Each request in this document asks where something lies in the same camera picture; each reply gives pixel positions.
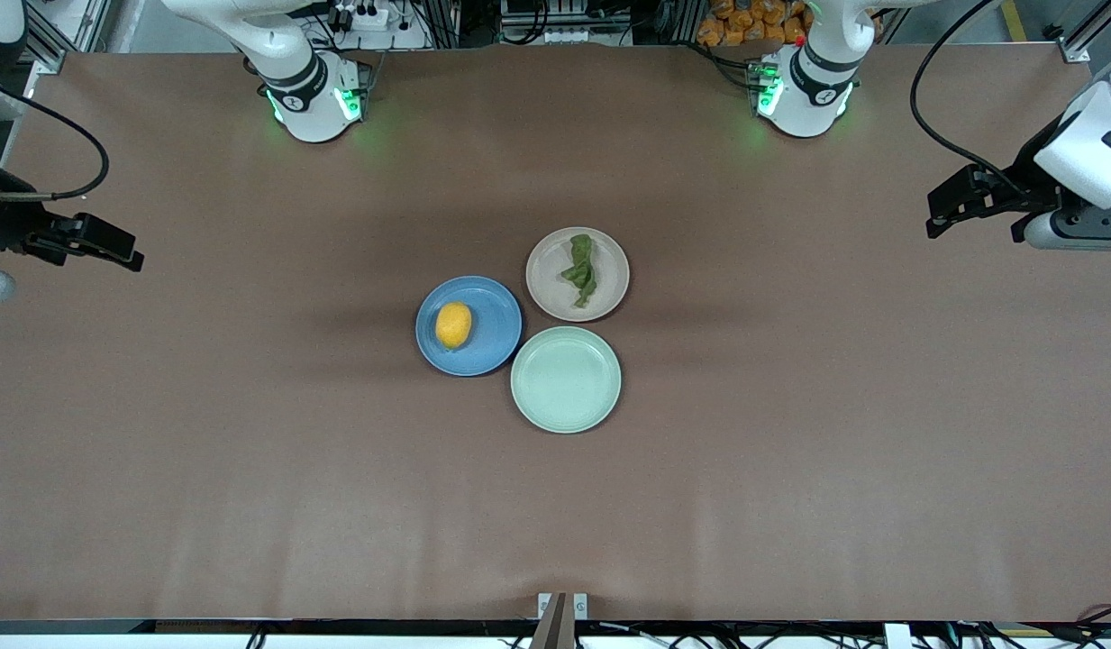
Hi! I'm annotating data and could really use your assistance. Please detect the yellow lemon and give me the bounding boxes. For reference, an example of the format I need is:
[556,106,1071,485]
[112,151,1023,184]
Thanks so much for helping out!
[435,302,474,351]

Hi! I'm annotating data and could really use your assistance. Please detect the green lettuce leaf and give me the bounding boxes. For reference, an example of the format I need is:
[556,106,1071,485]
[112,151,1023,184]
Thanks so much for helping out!
[560,233,599,310]

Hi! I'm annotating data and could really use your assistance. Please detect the bag of orange items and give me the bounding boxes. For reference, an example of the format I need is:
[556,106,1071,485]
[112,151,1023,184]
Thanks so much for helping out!
[697,0,813,46]

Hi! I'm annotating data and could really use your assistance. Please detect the white power strip with plugs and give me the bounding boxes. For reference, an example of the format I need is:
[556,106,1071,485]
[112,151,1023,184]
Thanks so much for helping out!
[325,0,430,50]

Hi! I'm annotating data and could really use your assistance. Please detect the table cover sheet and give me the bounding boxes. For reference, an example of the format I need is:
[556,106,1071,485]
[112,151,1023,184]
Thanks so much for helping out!
[0,41,1111,623]

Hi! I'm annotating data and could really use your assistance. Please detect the blue plate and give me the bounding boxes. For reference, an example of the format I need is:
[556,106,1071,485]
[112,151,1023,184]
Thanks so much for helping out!
[415,275,524,377]

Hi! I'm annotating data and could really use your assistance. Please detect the beige plate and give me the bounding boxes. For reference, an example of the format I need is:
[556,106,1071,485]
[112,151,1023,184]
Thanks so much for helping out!
[525,226,631,323]

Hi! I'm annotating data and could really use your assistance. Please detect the pale green plate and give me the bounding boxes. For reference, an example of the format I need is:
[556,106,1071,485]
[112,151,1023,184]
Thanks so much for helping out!
[510,325,623,434]

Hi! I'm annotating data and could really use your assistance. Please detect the aluminium frame profile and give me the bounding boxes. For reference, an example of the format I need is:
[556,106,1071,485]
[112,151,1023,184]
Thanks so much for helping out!
[1055,0,1111,64]
[19,0,69,73]

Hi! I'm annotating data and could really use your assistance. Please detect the small metal bracket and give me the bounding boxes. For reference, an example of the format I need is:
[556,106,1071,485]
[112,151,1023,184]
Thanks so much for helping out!
[537,592,589,623]

